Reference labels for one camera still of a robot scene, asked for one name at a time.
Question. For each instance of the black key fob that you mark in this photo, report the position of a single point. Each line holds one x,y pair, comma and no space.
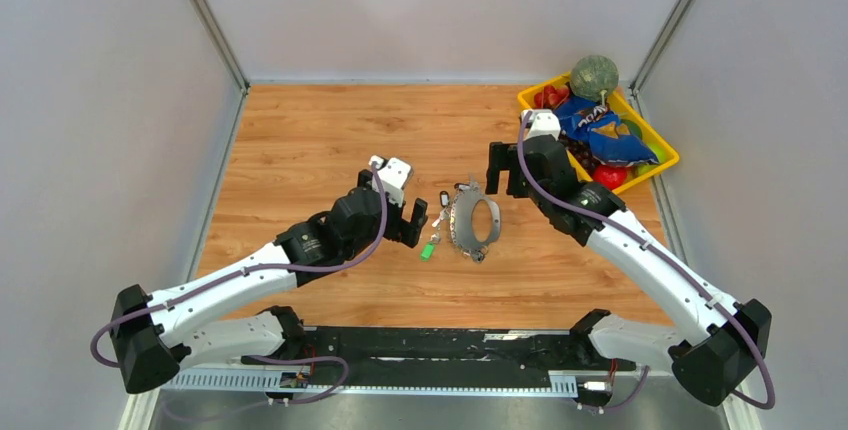
444,199

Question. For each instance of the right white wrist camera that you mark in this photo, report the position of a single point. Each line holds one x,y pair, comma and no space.
539,122

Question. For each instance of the red apple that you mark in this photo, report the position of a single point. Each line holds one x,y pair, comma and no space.
610,177

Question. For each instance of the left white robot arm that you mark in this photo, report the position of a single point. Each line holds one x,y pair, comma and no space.
156,335

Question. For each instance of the green fruit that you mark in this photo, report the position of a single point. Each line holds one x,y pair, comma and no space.
661,157

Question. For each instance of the white slotted cable duct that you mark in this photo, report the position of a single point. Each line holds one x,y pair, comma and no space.
269,381

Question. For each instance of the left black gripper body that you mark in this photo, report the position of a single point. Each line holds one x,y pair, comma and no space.
394,227

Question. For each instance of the green key tag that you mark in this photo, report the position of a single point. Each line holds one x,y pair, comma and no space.
427,251

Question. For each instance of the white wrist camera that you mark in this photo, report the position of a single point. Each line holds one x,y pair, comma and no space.
539,122
394,174

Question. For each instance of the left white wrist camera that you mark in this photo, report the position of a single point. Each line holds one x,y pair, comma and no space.
394,174

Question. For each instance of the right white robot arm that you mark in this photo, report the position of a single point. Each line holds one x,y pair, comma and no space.
715,346

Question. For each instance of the blue snack bag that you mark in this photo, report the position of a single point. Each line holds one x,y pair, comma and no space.
609,139

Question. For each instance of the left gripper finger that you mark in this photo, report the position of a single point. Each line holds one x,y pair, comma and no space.
365,179
416,222

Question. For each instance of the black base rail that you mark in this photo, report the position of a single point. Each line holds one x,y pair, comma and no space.
444,357

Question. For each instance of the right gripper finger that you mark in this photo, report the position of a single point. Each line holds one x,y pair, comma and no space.
516,186
497,155

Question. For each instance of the strawberries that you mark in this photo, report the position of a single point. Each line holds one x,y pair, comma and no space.
551,97

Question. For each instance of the yellow plastic tray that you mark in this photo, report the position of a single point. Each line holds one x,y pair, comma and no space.
636,123

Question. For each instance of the green melon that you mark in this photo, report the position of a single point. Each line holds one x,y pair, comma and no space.
594,77

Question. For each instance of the dark grapes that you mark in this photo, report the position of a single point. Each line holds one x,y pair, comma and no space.
582,153

